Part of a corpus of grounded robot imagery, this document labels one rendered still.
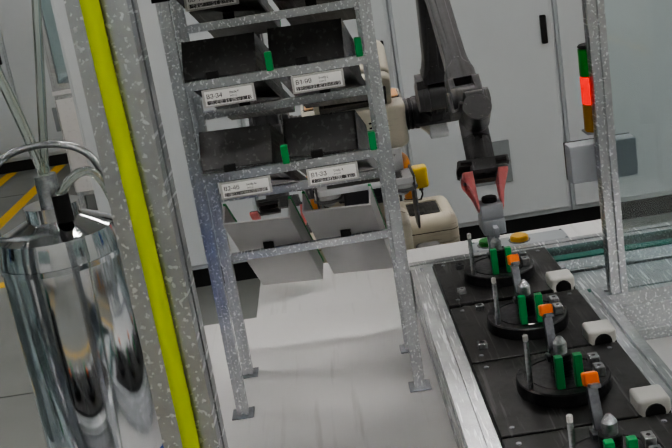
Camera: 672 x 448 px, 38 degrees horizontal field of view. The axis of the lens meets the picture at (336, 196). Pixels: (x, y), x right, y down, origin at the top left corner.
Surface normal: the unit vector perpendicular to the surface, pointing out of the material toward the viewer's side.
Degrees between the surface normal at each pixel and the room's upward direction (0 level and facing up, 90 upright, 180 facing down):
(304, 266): 135
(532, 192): 90
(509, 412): 0
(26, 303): 90
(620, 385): 0
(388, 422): 0
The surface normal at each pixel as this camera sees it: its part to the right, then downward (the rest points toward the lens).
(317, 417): -0.15, -0.95
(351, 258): 0.01, 0.87
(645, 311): 0.04, 0.25
